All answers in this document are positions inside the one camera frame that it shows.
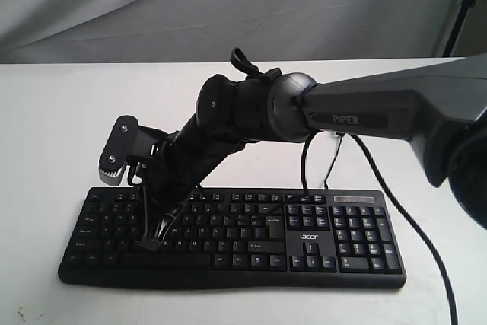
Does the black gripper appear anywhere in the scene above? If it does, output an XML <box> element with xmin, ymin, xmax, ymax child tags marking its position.
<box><xmin>139</xmin><ymin>130</ymin><xmax>244</xmax><ymax>251</ymax></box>

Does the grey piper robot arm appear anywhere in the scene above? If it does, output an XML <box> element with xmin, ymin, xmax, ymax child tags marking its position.
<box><xmin>130</xmin><ymin>49</ymin><xmax>486</xmax><ymax>225</ymax></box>

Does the black acer keyboard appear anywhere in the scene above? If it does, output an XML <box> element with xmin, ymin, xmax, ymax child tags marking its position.
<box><xmin>58</xmin><ymin>187</ymin><xmax>406</xmax><ymax>290</ymax></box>

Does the grey backdrop cloth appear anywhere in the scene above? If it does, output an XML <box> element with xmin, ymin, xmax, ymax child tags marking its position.
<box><xmin>0</xmin><ymin>0</ymin><xmax>487</xmax><ymax>65</ymax></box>

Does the black tripod stand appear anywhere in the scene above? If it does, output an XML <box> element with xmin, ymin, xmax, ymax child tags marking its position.
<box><xmin>441</xmin><ymin>0</ymin><xmax>477</xmax><ymax>58</ymax></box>

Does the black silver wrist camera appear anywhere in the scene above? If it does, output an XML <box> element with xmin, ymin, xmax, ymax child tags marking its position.
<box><xmin>98</xmin><ymin>115</ymin><xmax>170</xmax><ymax>186</ymax></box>

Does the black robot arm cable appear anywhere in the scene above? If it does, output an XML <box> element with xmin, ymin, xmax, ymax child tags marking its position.
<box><xmin>224</xmin><ymin>130</ymin><xmax>460</xmax><ymax>325</ymax></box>

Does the black keyboard usb cable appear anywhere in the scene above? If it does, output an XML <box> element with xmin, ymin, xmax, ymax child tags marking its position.
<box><xmin>322</xmin><ymin>132</ymin><xmax>343</xmax><ymax>190</ymax></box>

